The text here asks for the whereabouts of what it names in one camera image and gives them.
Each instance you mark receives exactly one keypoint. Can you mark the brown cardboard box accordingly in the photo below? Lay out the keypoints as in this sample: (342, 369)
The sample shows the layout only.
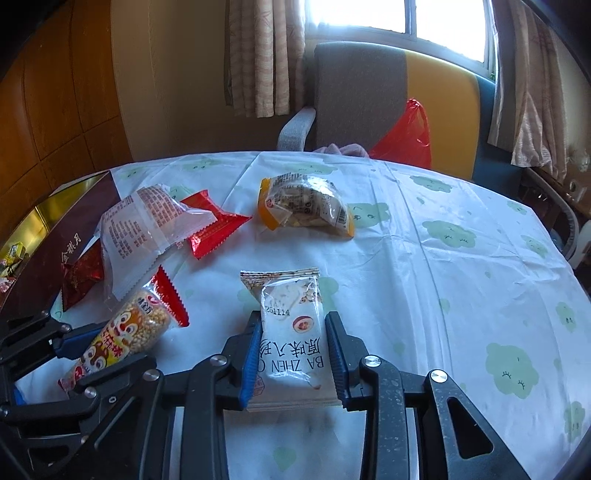
(580, 181)

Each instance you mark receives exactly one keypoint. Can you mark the window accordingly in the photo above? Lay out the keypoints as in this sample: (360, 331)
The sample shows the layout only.
(360, 18)

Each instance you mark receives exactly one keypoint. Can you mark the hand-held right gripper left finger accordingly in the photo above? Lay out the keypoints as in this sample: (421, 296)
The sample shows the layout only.
(251, 360)

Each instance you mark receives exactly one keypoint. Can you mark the puffed rice bar packet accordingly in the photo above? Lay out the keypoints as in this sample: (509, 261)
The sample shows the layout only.
(120, 332)

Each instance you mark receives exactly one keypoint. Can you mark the bright red zigzag-edged packet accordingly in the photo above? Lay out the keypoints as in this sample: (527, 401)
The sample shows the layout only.
(212, 230)

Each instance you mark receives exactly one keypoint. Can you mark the yellow black snack packet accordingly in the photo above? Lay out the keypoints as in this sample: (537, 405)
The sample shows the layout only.
(13, 254)

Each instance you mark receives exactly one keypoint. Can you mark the wooden wardrobe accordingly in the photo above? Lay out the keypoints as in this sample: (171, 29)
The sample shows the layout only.
(60, 92)

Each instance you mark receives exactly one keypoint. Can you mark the clear bread packet red print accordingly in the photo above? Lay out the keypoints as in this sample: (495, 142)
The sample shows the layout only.
(134, 226)

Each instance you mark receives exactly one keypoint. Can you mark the pink cloth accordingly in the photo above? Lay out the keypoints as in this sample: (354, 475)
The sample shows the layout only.
(341, 150)

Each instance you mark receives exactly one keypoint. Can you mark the white cake packet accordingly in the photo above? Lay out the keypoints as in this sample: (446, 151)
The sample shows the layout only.
(291, 332)

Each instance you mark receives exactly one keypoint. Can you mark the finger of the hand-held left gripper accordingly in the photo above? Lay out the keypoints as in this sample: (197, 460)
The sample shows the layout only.
(81, 340)
(115, 388)

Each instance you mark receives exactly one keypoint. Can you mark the red plastic bag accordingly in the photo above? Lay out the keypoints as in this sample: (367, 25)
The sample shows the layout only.
(406, 138)

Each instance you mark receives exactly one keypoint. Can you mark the orange-edged clear pastry packet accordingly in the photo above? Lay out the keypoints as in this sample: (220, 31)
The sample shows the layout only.
(304, 203)

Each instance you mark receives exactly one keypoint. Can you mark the gold-lined brown tin box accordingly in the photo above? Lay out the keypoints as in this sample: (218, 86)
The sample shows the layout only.
(51, 240)

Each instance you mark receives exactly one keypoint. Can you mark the cloud print tablecloth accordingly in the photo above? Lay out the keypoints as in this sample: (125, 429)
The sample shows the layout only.
(438, 277)

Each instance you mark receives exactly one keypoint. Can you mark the grey yellow blue sofa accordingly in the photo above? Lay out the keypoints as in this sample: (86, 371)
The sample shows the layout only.
(360, 101)

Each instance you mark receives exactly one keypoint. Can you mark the beige patterned curtain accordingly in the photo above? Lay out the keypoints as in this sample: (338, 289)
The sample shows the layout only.
(531, 92)
(263, 55)

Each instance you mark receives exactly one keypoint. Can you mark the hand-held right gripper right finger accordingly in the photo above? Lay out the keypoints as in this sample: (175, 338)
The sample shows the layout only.
(336, 360)

